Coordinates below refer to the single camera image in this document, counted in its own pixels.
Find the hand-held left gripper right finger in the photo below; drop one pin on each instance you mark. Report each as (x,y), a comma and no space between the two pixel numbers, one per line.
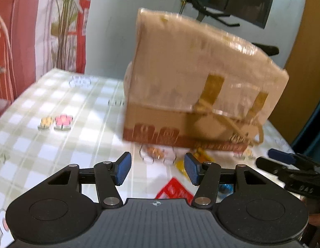
(191,169)

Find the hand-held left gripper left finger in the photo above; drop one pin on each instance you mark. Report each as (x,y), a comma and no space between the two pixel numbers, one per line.
(123,168)

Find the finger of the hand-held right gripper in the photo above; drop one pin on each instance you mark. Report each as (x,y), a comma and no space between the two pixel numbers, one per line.
(278,155)
(271,165)

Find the red snack packet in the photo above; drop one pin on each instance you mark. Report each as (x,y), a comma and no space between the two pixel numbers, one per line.
(172,191)

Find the taped cardboard box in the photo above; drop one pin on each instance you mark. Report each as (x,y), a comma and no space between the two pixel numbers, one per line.
(188,82)

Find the person's right hand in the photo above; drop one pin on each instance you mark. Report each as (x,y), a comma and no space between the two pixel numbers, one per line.
(317,220)

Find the yellow snack packet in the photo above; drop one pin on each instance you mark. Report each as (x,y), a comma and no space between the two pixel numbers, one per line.
(181,166)

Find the blue snack wrapper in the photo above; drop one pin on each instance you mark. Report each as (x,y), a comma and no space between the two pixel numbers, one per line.
(224,188)

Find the dark teal panel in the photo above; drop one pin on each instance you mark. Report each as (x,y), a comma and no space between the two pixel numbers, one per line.
(317,134)

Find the wooden door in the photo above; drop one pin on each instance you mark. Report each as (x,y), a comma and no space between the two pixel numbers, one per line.
(304,69)

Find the black metal stand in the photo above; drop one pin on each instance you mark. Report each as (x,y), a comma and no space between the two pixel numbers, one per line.
(216,16)

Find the black monitor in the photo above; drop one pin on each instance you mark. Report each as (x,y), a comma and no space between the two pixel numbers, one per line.
(253,2)

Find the printed wall backdrop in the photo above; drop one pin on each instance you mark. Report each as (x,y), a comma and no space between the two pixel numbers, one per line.
(20,31)

